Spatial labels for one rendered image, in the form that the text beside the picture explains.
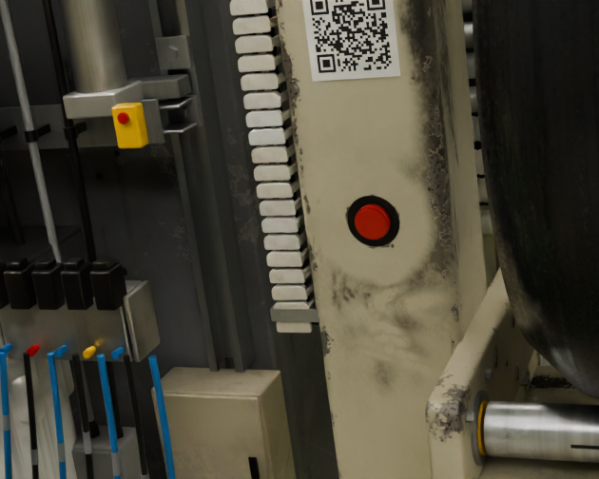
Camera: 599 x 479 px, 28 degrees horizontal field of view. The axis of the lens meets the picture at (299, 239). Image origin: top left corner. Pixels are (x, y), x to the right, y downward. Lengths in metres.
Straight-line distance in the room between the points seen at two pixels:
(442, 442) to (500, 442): 0.05
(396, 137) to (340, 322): 0.18
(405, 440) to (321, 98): 0.32
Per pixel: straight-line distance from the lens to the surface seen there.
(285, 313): 1.07
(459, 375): 0.97
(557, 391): 1.26
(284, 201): 1.04
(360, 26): 0.96
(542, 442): 0.96
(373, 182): 0.99
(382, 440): 1.09
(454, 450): 0.94
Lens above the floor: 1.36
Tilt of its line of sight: 18 degrees down
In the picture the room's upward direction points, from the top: 8 degrees counter-clockwise
